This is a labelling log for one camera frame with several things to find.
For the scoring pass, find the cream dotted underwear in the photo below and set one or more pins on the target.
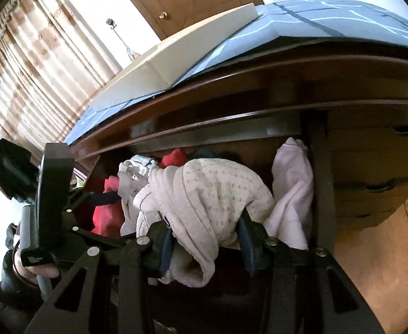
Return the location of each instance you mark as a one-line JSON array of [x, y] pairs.
[[207, 195]]

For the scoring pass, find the white grey underwear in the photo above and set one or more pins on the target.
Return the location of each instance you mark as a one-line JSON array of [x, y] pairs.
[[130, 181]]

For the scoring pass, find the white flat board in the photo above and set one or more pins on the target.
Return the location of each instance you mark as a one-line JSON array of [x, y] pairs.
[[155, 73]]

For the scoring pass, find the round metal door knob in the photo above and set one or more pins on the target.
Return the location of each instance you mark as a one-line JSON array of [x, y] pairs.
[[162, 15]]

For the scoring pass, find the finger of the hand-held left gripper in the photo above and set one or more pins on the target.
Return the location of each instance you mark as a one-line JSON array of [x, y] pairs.
[[103, 199], [99, 237]]

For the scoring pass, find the dark wooden bed frame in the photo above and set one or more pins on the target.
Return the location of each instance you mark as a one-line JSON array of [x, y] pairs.
[[259, 80]]

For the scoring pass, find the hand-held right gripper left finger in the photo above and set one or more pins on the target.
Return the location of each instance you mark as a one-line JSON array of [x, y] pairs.
[[165, 247]]

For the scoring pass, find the dark wooden desk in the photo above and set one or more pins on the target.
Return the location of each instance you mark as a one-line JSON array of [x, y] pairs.
[[252, 153]]

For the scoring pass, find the beige patterned curtain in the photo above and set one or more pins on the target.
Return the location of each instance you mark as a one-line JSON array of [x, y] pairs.
[[33, 59]]

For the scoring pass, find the pale pink underwear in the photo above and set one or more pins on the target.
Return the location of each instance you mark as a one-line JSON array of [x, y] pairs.
[[291, 188]]

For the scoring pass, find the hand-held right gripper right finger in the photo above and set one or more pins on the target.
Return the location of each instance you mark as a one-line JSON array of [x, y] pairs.
[[247, 250]]

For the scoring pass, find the wooden side drawers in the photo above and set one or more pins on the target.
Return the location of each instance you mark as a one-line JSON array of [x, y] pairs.
[[364, 160]]

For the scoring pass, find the person's left forearm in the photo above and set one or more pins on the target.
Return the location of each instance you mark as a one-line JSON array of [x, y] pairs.
[[2, 302]]

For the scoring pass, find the person's left hand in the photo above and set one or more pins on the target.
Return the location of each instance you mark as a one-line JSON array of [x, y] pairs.
[[33, 270]]

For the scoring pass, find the slim metal stand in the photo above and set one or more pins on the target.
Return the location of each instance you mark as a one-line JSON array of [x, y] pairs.
[[111, 23]]

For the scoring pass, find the blue plaid bedsheet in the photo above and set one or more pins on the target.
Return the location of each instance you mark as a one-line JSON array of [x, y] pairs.
[[294, 17]]

